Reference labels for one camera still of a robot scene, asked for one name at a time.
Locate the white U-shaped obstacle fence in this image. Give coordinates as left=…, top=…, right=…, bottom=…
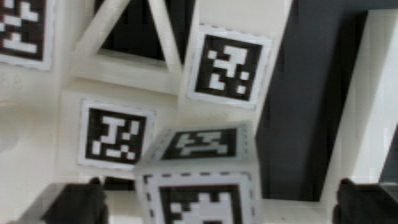
left=263, top=9, right=398, bottom=224

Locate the white chair back frame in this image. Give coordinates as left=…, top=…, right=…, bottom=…
left=0, top=0, right=295, bottom=224

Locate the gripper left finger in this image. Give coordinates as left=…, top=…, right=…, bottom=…
left=41, top=178, right=108, bottom=224

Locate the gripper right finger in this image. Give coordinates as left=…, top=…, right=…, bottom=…
left=332, top=178, right=398, bottom=224

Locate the white tagged cube nut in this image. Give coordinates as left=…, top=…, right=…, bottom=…
left=135, top=122, right=263, bottom=224

